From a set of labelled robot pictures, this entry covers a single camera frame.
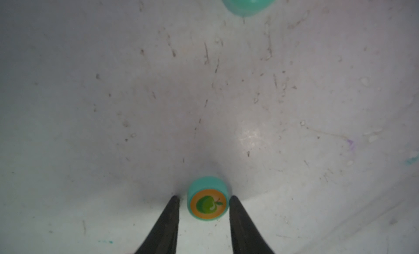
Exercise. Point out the green stamp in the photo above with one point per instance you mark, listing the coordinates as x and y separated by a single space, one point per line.
246 8

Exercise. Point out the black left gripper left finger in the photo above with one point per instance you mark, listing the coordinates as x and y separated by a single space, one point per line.
162 238

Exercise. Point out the yellow-green ring cap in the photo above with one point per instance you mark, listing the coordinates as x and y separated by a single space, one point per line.
208 198

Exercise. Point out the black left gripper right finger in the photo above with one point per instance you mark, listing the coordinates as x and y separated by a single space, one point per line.
245 237

